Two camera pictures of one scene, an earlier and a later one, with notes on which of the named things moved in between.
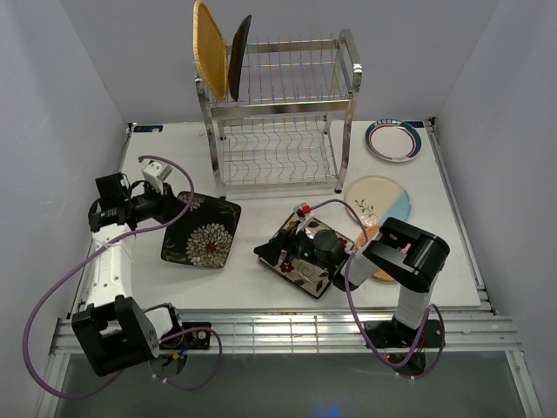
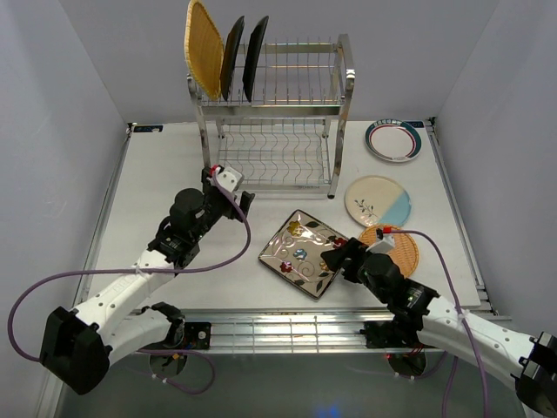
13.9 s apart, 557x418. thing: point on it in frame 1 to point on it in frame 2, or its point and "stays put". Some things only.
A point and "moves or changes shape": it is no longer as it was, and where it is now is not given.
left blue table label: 148,128 stays put
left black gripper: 171,206 to 209,187
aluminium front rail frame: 312,332 stays put
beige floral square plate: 308,275 stays put
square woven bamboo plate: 211,50 moves or changes shape
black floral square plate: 204,236 moves or changes shape
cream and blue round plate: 378,198 stays put
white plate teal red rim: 393,140 stays put
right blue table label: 415,124 stays put
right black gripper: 285,239 to 352,249
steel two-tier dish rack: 289,127 stays put
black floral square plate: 236,57 moves or changes shape
